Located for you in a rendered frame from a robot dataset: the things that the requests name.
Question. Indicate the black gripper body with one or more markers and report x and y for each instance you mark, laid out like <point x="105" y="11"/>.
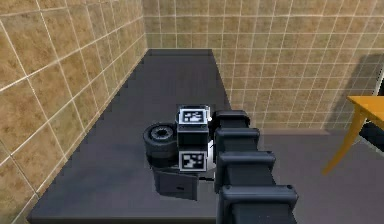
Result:
<point x="161" y="143"/>

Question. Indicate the dark grey counter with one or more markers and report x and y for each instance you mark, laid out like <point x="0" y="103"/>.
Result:
<point x="140" y="150"/>

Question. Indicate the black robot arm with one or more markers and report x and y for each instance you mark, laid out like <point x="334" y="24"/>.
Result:
<point x="246" y="173"/>

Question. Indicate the yellow wooden table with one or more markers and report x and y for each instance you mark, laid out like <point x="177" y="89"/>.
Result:
<point x="363" y="110"/>

